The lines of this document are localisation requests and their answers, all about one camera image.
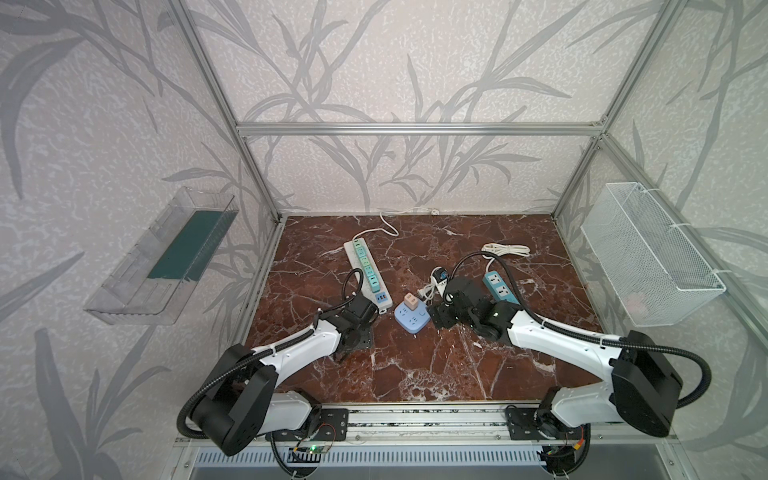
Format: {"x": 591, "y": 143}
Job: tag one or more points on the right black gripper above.
{"x": 445, "y": 312}

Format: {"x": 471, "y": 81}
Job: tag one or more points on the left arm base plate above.
{"x": 325, "y": 425}

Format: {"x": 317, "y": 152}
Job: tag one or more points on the square blue power strip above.
{"x": 412, "y": 320}

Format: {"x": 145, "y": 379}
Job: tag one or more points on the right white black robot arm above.
{"x": 639, "y": 383}

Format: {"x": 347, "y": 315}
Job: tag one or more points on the clear plastic wall tray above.
{"x": 154, "y": 281}

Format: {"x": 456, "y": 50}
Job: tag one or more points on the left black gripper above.
{"x": 360, "y": 336}

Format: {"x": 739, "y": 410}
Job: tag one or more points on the long white pastel power strip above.
{"x": 382, "y": 299}

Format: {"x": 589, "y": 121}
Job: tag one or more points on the pink plug cube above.
{"x": 411, "y": 301}

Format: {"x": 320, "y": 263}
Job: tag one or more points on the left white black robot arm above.
{"x": 239, "y": 400}

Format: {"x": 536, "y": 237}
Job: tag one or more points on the white wire mesh basket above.
{"x": 657, "y": 273}

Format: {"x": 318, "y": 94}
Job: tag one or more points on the aluminium front rail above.
{"x": 429, "y": 423}

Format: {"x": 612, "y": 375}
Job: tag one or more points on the teal power strip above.
{"x": 499, "y": 288}

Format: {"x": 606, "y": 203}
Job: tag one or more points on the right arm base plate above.
{"x": 539, "y": 422}

